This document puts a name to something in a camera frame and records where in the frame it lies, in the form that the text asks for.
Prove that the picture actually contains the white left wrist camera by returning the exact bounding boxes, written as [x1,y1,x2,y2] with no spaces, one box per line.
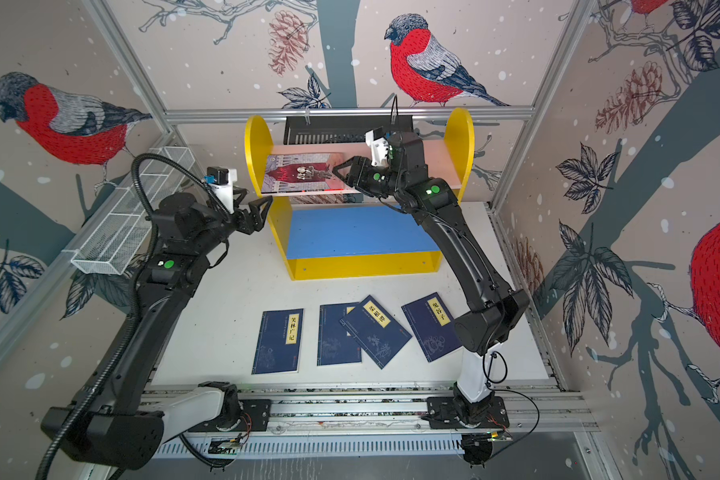
[205,166,237,212]

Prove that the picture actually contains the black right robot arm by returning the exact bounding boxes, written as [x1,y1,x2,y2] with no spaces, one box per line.
[333,128,530,428]

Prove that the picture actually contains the yellow blue pink bookshelf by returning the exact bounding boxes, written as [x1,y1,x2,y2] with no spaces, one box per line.
[267,108,475,281]

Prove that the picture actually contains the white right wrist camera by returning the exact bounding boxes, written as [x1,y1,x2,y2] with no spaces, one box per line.
[365,127,390,168]

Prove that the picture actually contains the white wire mesh tray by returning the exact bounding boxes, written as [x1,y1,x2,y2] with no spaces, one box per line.
[67,160,187,275]

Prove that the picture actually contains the black corrugated cable conduit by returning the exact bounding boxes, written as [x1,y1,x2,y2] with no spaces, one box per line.
[32,152,232,480]

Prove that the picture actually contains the red silver illustrated book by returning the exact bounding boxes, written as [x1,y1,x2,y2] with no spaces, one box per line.
[261,152,346,195]

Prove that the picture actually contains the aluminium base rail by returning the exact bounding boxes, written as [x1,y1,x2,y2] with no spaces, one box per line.
[157,381,599,460]

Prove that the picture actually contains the navy book leftmost yellow label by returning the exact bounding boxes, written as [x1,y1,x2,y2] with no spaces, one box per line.
[251,309,303,375]

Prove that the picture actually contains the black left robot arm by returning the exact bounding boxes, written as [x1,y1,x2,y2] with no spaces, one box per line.
[36,192,273,479]

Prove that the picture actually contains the black slotted vent box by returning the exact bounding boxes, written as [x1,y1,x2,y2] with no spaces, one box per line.
[283,115,414,145]

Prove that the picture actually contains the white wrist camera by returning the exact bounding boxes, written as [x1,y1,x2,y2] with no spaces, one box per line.
[205,166,237,212]
[365,127,390,168]

